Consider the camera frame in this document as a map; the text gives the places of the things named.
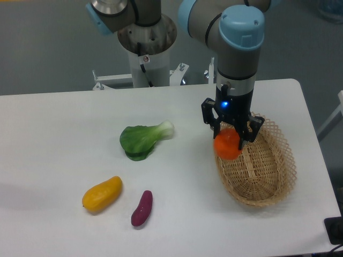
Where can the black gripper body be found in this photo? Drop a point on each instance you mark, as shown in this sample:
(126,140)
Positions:
(233,110)

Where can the orange fruit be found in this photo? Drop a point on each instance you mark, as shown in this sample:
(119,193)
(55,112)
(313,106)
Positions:
(226,144)

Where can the white metal frame at right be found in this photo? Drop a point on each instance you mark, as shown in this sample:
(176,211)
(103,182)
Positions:
(331,122)

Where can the woven wicker basket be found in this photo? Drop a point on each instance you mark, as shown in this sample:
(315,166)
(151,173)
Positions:
(264,173)

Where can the black device at table edge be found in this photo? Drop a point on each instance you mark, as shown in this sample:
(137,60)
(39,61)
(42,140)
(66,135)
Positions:
(333,227)

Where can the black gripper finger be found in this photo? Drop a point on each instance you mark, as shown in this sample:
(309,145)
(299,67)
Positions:
(248,128)
(208,117)

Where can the yellow mango toy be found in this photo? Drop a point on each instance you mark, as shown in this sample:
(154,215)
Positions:
(102,195)

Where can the purple sweet potato toy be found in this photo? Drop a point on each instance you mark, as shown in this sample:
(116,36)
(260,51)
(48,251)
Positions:
(143,210)

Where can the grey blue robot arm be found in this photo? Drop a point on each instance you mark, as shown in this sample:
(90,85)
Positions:
(234,30)

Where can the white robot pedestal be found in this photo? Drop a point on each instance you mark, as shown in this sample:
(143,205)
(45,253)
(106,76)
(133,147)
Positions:
(148,50)

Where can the green bok choy toy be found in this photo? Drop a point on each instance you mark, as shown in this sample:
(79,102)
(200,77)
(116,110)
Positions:
(139,141)

